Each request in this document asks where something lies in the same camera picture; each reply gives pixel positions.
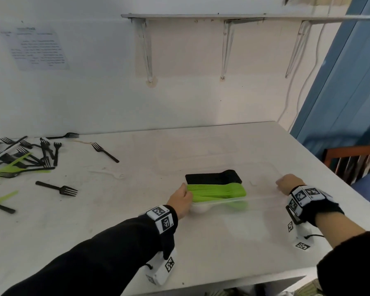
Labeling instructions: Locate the person's right hand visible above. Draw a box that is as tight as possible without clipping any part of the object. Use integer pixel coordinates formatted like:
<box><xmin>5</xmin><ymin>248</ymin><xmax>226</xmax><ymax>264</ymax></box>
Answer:
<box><xmin>276</xmin><ymin>174</ymin><xmax>306</xmax><ymax>196</ymax></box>

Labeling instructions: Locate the person's left hand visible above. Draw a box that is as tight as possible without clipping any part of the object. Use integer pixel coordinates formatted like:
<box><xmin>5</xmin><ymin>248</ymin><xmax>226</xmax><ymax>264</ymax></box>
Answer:
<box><xmin>166</xmin><ymin>183</ymin><xmax>193</xmax><ymax>221</ymax></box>

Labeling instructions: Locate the clear plastic container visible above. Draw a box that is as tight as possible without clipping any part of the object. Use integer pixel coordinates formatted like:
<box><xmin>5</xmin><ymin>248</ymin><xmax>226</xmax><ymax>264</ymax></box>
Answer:
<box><xmin>155</xmin><ymin>160</ymin><xmax>285</xmax><ymax>217</ymax></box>

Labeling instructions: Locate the stack of white spoons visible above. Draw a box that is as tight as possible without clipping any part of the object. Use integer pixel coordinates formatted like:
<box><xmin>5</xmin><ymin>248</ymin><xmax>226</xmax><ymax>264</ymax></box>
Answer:
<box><xmin>191</xmin><ymin>199</ymin><xmax>232</xmax><ymax>215</ymax></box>

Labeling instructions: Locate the stack of green spoons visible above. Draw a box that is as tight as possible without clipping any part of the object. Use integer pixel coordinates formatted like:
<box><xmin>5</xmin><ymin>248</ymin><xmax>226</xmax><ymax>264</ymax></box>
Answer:
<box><xmin>186</xmin><ymin>183</ymin><xmax>249</xmax><ymax>212</ymax></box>

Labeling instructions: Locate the stack of black spoons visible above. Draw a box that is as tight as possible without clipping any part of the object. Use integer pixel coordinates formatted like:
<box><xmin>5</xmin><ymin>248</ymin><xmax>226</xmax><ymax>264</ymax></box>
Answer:
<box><xmin>185</xmin><ymin>169</ymin><xmax>243</xmax><ymax>185</ymax></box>

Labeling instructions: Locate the pile of white plastic forks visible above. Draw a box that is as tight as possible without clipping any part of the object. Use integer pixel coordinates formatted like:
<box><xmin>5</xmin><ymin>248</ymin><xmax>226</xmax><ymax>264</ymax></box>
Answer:
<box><xmin>0</xmin><ymin>166</ymin><xmax>125</xmax><ymax>186</ymax></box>

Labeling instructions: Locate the pile of black plastic forks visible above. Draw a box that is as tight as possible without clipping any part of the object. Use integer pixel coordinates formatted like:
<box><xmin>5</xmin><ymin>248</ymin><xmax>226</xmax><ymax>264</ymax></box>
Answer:
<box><xmin>0</xmin><ymin>132</ymin><xmax>120</xmax><ymax>215</ymax></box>

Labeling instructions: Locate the pile of plastic cutlery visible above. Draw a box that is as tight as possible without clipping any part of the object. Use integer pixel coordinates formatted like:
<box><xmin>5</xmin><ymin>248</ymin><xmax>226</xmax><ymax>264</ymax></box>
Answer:
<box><xmin>0</xmin><ymin>152</ymin><xmax>51</xmax><ymax>210</ymax></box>

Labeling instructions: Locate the person's left forearm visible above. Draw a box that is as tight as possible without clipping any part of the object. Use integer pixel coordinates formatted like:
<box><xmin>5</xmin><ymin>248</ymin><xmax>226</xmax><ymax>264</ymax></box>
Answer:
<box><xmin>1</xmin><ymin>215</ymin><xmax>164</xmax><ymax>296</ymax></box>

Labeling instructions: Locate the black marker left wrist band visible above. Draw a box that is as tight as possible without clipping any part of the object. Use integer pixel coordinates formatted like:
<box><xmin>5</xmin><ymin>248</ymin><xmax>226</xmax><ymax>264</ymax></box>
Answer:
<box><xmin>145</xmin><ymin>205</ymin><xmax>179</xmax><ymax>261</ymax></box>

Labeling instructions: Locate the black marker wrist band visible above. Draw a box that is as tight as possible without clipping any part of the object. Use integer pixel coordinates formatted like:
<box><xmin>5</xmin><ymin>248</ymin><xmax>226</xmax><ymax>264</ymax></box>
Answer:
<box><xmin>145</xmin><ymin>205</ymin><xmax>179</xmax><ymax>261</ymax></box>
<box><xmin>286</xmin><ymin>185</ymin><xmax>345</xmax><ymax>227</ymax></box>

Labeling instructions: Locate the black marker right wrist band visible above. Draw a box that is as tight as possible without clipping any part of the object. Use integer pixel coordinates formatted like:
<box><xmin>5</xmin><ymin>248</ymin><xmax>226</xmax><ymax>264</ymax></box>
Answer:
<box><xmin>286</xmin><ymin>185</ymin><xmax>345</xmax><ymax>227</ymax></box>

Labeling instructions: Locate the blue fabric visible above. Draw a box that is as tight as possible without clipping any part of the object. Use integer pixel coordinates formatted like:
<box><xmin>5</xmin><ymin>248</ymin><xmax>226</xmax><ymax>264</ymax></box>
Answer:
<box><xmin>351</xmin><ymin>171</ymin><xmax>370</xmax><ymax>212</ymax></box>

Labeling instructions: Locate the blue door panel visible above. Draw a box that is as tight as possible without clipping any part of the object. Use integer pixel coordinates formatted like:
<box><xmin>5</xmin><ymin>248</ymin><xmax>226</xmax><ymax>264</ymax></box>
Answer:
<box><xmin>289</xmin><ymin>0</ymin><xmax>370</xmax><ymax>161</ymax></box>

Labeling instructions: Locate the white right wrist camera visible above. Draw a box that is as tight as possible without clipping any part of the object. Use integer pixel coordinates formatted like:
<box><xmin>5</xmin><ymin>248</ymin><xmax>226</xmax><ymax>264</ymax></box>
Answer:
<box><xmin>287</xmin><ymin>223</ymin><xmax>315</xmax><ymax>252</ymax></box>

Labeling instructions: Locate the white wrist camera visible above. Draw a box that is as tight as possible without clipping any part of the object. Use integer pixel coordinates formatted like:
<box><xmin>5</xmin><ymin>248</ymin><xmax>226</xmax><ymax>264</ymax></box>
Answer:
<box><xmin>287</xmin><ymin>223</ymin><xmax>315</xmax><ymax>252</ymax></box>
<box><xmin>145</xmin><ymin>248</ymin><xmax>176</xmax><ymax>287</ymax></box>

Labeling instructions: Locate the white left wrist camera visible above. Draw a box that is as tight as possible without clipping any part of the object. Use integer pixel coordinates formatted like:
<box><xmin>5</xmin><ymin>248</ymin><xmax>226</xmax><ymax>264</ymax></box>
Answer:
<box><xmin>145</xmin><ymin>248</ymin><xmax>176</xmax><ymax>287</ymax></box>

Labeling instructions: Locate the white wall cable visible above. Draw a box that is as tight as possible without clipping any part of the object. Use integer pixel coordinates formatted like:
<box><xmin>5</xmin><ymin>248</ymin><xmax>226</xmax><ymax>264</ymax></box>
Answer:
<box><xmin>277</xmin><ymin>0</ymin><xmax>335</xmax><ymax>132</ymax></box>

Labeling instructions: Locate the metal wall bracket frame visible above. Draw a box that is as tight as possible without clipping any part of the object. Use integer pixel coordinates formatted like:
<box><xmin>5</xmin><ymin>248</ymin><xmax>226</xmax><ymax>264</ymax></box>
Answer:
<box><xmin>120</xmin><ymin>14</ymin><xmax>370</xmax><ymax>82</ymax></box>

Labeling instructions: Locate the printed paper wall notice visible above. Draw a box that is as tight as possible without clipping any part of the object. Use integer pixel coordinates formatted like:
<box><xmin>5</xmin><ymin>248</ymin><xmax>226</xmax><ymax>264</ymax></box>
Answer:
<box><xmin>0</xmin><ymin>26</ymin><xmax>70</xmax><ymax>71</ymax></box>

